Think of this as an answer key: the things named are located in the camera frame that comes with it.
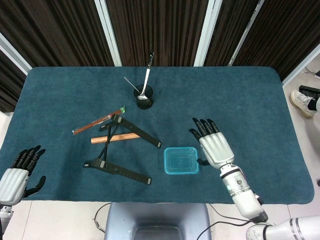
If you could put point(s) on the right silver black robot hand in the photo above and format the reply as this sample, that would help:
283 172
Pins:
216 150

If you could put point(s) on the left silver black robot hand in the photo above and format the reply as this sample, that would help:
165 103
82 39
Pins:
12 183

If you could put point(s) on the blue container lid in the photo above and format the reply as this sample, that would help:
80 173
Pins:
181 160

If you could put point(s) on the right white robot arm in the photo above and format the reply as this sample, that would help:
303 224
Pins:
245 197

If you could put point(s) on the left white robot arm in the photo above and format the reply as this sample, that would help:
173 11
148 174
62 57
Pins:
5 212

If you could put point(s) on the dark teal tablecloth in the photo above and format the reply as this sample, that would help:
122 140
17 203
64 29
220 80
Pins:
225 100

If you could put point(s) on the black folding laptop stand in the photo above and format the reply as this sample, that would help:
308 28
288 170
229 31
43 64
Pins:
140 132

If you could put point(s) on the black mesh utensil cup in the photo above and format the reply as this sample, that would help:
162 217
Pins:
145 103

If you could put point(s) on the grey blue robot torso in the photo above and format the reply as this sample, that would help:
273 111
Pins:
157 215

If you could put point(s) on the wrapped red chopsticks pack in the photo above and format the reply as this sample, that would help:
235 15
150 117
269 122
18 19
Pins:
87 126

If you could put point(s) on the wooden rolling pin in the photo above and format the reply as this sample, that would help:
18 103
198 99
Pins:
122 137

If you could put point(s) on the brown pleated screen panel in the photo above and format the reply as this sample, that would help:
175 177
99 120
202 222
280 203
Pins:
160 25
225 30
7 87
287 37
62 30

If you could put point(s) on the white sneaker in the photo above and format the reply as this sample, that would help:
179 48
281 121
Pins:
300 100

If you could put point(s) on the black flat floor base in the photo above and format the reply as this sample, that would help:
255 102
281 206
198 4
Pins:
307 90

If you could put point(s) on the person's leg with black sock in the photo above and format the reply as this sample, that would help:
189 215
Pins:
317 103

